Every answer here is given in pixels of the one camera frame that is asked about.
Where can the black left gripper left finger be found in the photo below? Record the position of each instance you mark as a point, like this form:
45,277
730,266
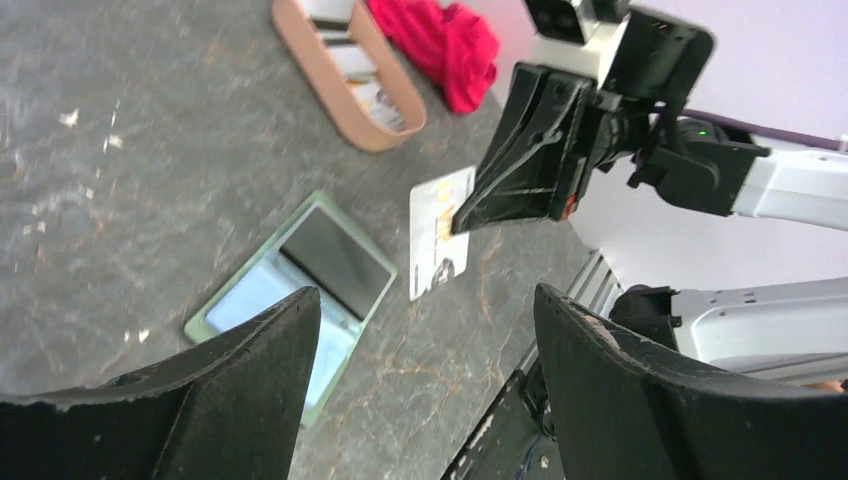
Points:
228,408

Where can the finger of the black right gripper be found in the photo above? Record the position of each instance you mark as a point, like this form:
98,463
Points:
520,174

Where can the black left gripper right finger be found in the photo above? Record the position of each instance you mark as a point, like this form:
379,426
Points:
626,407

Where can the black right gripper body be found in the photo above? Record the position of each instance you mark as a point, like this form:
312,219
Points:
692,164

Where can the white vip card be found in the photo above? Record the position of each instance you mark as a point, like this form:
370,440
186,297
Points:
374,99
437,255

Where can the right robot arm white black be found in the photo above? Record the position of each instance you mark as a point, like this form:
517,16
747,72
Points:
780,64

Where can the pink oval card tray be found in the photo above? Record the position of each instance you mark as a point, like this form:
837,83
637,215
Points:
331,85

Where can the crumpled red cloth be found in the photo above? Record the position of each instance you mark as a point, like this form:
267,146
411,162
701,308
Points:
452,46

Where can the aluminium frame rail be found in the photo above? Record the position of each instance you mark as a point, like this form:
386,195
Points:
596,286

